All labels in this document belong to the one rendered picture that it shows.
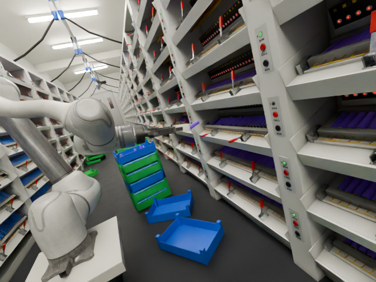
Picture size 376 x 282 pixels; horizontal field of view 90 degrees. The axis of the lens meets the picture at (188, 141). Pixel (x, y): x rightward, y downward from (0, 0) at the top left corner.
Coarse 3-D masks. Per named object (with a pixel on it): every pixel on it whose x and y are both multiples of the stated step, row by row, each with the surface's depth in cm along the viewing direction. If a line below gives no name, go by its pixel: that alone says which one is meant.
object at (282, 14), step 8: (272, 0) 46; (280, 0) 46; (288, 0) 42; (296, 0) 41; (304, 0) 40; (312, 0) 39; (320, 0) 38; (272, 8) 46; (280, 8) 45; (288, 8) 43; (296, 8) 42; (304, 8) 41; (280, 16) 46; (288, 16) 44; (280, 24) 47
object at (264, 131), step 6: (204, 126) 118; (210, 126) 110; (216, 126) 104; (222, 126) 99; (228, 126) 94; (234, 126) 89; (240, 126) 86; (222, 132) 97; (252, 132) 77; (258, 132) 73; (264, 132) 70
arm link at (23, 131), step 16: (0, 80) 80; (16, 96) 84; (16, 128) 81; (32, 128) 85; (32, 144) 83; (48, 144) 87; (32, 160) 85; (48, 160) 85; (64, 160) 92; (48, 176) 86; (64, 176) 88; (80, 176) 91; (80, 192) 86; (96, 192) 94
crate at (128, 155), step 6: (144, 144) 165; (150, 144) 159; (126, 150) 158; (132, 150) 160; (138, 150) 143; (144, 150) 145; (150, 150) 147; (156, 150) 150; (114, 156) 149; (126, 156) 139; (132, 156) 141; (138, 156) 143; (120, 162) 137
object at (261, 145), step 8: (216, 112) 122; (224, 112) 114; (208, 120) 121; (200, 128) 119; (200, 136) 118; (208, 136) 107; (216, 136) 100; (224, 136) 94; (232, 136) 88; (256, 136) 75; (224, 144) 95; (232, 144) 87; (240, 144) 80; (248, 144) 74; (256, 144) 71; (264, 144) 67; (256, 152) 74; (264, 152) 69
